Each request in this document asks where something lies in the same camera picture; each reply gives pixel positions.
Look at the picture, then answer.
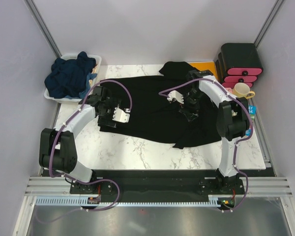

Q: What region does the pink toy block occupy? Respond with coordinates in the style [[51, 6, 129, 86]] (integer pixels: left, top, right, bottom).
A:
[[225, 88, 233, 95]]

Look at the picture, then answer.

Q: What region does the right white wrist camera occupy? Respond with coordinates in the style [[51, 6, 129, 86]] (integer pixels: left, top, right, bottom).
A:
[[167, 90, 184, 104]]

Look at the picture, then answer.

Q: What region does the orange folder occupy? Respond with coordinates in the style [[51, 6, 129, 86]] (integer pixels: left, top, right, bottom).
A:
[[189, 61, 217, 77]]

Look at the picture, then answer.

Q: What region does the white laundry basket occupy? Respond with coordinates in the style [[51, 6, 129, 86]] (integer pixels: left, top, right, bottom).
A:
[[44, 51, 102, 103]]

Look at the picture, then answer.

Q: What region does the cream garment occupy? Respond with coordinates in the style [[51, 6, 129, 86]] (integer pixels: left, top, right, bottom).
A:
[[91, 64, 98, 74]]

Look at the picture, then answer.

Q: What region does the black pink drawer unit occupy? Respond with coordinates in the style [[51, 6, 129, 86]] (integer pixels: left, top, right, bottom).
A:
[[215, 43, 264, 89]]

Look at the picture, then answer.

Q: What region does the yellow mug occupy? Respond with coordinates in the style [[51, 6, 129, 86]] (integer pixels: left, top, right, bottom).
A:
[[232, 83, 255, 99]]

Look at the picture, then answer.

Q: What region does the light blue garment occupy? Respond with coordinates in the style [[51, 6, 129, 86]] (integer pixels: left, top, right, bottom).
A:
[[64, 73, 97, 101]]

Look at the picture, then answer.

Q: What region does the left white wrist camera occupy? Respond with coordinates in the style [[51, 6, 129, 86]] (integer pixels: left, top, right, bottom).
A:
[[112, 107, 130, 123]]

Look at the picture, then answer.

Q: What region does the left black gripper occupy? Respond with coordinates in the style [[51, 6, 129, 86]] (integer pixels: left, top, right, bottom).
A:
[[97, 98, 122, 127]]

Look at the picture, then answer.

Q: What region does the white slotted cable duct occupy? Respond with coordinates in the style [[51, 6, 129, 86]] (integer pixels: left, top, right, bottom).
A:
[[35, 195, 228, 207]]

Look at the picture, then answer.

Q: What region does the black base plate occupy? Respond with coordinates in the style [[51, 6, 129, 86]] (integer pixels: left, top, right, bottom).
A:
[[70, 170, 245, 202]]

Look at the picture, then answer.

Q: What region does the aluminium frame rail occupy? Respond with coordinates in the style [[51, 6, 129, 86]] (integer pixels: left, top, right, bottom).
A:
[[26, 177, 292, 197]]

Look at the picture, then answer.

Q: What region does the navy blue t shirt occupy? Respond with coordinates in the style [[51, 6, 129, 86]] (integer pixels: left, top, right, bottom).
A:
[[44, 52, 97, 99]]

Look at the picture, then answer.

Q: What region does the blue children's book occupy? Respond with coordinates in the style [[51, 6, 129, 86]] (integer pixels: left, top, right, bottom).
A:
[[245, 105, 256, 136]]

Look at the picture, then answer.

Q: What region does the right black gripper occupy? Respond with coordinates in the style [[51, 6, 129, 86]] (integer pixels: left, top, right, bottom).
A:
[[178, 88, 204, 122]]

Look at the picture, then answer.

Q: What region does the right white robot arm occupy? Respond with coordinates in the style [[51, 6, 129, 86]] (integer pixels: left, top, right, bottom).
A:
[[178, 70, 252, 194]]

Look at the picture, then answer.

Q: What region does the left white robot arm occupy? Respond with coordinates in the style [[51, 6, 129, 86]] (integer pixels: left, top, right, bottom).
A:
[[39, 86, 131, 193]]

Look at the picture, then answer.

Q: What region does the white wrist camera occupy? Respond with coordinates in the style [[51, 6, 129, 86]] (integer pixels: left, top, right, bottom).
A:
[[167, 90, 184, 104], [112, 107, 130, 123]]

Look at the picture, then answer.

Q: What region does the black t shirt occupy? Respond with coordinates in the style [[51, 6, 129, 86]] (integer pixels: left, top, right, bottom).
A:
[[100, 61, 221, 149]]

